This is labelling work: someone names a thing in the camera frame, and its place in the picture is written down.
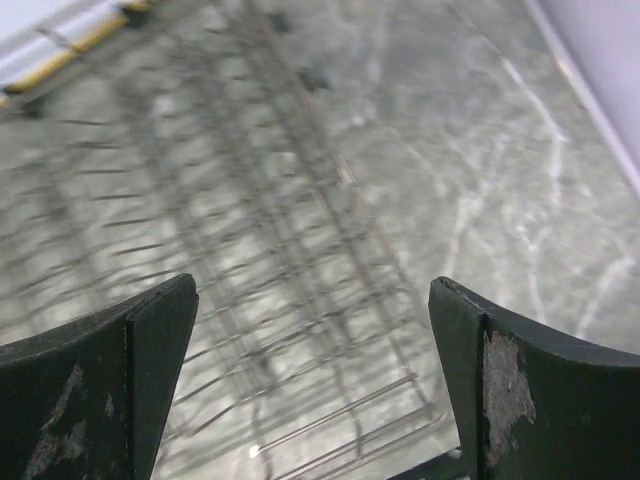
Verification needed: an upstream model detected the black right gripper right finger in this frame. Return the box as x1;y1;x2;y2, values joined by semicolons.
428;277;639;479

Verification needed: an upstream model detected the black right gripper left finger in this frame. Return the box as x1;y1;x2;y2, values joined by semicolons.
1;274;199;479

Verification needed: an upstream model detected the grey wire dish rack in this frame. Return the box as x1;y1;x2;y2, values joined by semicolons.
1;1;452;479

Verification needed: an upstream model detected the yellow framed whiteboard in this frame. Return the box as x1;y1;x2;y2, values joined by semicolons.
1;1;157;107

